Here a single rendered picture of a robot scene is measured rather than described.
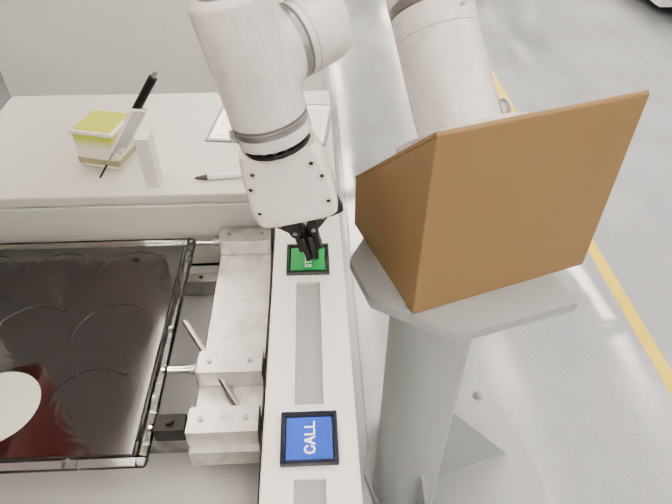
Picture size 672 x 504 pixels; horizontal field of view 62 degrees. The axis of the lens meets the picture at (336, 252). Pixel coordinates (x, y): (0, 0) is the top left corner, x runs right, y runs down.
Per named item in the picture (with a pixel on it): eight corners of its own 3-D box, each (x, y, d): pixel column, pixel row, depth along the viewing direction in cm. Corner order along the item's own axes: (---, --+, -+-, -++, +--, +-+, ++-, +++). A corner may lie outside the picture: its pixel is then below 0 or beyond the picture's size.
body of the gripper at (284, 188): (225, 159, 59) (257, 237, 67) (319, 139, 58) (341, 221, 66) (232, 124, 65) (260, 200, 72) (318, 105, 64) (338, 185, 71)
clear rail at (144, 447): (134, 471, 60) (131, 464, 59) (188, 242, 88) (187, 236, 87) (147, 470, 60) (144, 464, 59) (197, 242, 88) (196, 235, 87)
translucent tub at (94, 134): (79, 167, 91) (66, 129, 86) (104, 143, 96) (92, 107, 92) (122, 172, 89) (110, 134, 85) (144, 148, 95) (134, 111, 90)
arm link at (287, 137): (222, 143, 58) (232, 167, 60) (306, 125, 57) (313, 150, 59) (230, 105, 64) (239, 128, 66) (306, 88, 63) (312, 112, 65)
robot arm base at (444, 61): (496, 138, 91) (470, 26, 90) (557, 109, 72) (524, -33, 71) (384, 164, 89) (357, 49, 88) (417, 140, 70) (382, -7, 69)
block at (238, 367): (198, 387, 69) (194, 372, 67) (202, 364, 72) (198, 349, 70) (263, 384, 69) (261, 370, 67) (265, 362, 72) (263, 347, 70)
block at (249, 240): (220, 255, 87) (217, 240, 85) (222, 241, 90) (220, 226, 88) (272, 254, 88) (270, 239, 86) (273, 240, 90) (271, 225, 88)
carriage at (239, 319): (191, 466, 64) (187, 453, 63) (225, 255, 92) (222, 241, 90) (261, 463, 65) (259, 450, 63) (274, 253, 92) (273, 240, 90)
